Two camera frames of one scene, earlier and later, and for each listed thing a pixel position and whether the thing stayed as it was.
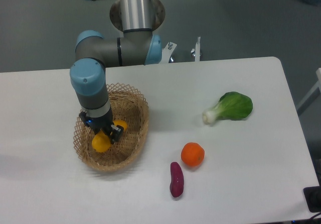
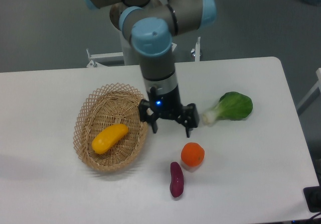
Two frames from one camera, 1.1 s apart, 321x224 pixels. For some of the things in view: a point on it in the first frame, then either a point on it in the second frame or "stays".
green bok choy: x=231 y=105 stays
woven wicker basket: x=127 y=104 stays
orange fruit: x=192 y=154 stays
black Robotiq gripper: x=104 y=123 → x=167 y=104
